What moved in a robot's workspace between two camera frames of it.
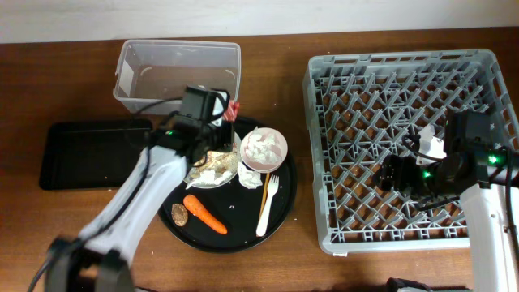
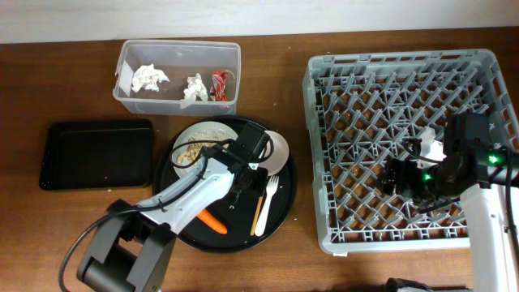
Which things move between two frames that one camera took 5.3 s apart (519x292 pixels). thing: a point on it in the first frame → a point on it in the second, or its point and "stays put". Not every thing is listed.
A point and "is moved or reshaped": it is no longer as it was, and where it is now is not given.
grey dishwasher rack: [363, 108] stays put
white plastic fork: [273, 185] stays put
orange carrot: [191, 203] stays put
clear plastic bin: [152, 75] stays put
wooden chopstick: [264, 197] is moved or reshaped
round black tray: [231, 217] stays put
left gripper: [228, 143] → [259, 188]
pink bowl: [263, 149] stays put
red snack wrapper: [232, 111] → [220, 81]
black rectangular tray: [92, 155] stays put
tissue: [265, 150] → [147, 77]
